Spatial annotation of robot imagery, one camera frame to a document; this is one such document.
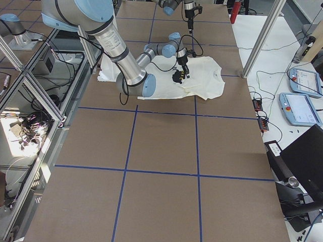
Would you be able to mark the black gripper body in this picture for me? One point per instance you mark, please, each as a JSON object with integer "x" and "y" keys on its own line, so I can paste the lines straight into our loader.
{"x": 181, "y": 61}

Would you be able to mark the cream long-sleeve cat shirt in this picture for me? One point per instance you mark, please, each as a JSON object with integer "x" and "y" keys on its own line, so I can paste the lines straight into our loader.
{"x": 205, "y": 79}

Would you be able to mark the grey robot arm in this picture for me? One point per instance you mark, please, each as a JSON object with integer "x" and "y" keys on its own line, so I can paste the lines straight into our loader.
{"x": 96, "y": 19}
{"x": 174, "y": 47}

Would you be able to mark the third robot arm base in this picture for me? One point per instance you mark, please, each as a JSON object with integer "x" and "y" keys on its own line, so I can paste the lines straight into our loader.
{"x": 22, "y": 39}

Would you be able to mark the red black connector box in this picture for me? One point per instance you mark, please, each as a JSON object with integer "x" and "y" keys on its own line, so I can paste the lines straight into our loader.
{"x": 257, "y": 104}

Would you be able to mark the red fire extinguisher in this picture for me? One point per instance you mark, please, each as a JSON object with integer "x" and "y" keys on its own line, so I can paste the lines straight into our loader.
{"x": 235, "y": 11}

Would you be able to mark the lower teach pendant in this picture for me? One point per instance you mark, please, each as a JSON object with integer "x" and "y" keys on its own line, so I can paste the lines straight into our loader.
{"x": 299, "y": 110}

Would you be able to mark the teach pendant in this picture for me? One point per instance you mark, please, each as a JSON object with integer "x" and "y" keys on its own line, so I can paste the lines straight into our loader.
{"x": 304, "y": 81}
{"x": 299, "y": 110}

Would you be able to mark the upper teach pendant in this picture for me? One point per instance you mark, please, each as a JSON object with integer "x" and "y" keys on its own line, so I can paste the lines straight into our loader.
{"x": 304, "y": 81}

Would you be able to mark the grey power box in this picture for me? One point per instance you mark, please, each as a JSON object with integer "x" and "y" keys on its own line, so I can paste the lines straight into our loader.
{"x": 47, "y": 63}

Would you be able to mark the black monitor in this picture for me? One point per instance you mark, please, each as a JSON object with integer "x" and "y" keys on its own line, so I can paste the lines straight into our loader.
{"x": 303, "y": 157}

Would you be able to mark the aluminium frame post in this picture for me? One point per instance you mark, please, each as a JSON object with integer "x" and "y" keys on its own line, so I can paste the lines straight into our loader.
{"x": 264, "y": 33}

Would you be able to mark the aluminium frame rack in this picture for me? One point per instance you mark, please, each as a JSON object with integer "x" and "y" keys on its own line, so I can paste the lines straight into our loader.
{"x": 36, "y": 112}

